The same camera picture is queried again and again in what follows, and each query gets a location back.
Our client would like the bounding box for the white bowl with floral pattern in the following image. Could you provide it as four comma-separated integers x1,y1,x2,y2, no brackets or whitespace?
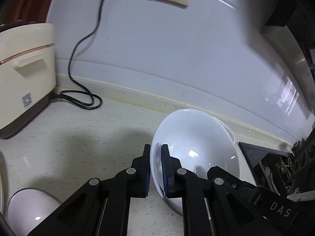
149,109,240,215

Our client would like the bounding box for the black gas stove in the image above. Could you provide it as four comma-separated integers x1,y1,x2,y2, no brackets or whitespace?
238,131,314,196

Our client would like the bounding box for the white plate with green rim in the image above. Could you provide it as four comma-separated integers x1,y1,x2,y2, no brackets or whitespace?
5,188,61,235

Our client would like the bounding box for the cream rice cooker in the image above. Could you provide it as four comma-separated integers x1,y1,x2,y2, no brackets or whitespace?
1,22,57,139

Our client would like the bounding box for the red-brown wooden cabinet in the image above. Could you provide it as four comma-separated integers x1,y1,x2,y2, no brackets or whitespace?
1,0,52,25

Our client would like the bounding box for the black power cable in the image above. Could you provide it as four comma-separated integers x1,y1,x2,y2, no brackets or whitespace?
50,0,114,110

